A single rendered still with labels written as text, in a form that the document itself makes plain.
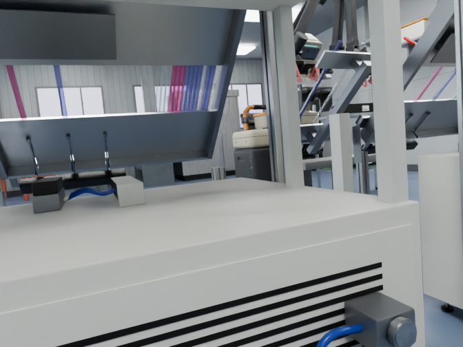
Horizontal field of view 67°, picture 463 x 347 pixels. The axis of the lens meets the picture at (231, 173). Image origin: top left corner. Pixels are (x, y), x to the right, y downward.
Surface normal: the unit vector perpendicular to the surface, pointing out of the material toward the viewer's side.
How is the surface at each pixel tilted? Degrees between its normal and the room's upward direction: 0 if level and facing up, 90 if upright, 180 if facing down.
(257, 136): 90
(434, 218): 90
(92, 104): 90
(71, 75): 90
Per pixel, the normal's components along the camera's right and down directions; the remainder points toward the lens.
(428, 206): -0.92, 0.11
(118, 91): 0.37, 0.04
